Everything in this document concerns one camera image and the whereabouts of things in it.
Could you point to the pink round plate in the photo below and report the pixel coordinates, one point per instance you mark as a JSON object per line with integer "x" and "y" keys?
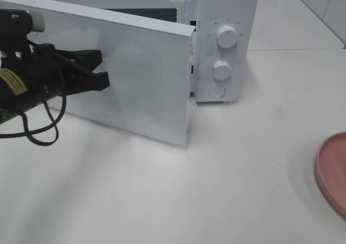
{"x": 330, "y": 171}

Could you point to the white timer knob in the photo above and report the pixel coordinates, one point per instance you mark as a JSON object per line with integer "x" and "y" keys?
{"x": 221, "y": 70}

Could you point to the white microwave oven body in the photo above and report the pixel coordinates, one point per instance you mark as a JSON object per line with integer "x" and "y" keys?
{"x": 204, "y": 17}

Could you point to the upper white power knob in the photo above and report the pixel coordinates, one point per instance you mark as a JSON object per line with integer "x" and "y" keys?
{"x": 227, "y": 36}

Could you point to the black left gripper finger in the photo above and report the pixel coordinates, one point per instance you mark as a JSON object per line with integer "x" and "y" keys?
{"x": 80, "y": 83}
{"x": 88, "y": 60}

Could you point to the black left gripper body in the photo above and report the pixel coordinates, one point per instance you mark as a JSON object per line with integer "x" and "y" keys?
{"x": 49, "y": 72}

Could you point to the round white door-release button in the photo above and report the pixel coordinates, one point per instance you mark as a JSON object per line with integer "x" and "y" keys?
{"x": 217, "y": 91}

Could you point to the white microwave door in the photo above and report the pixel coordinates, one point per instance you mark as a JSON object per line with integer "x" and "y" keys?
{"x": 148, "y": 62}

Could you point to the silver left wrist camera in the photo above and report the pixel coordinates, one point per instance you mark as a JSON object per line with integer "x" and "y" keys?
{"x": 16, "y": 24}

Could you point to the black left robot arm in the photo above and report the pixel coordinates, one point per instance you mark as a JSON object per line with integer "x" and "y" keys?
{"x": 12, "y": 86}

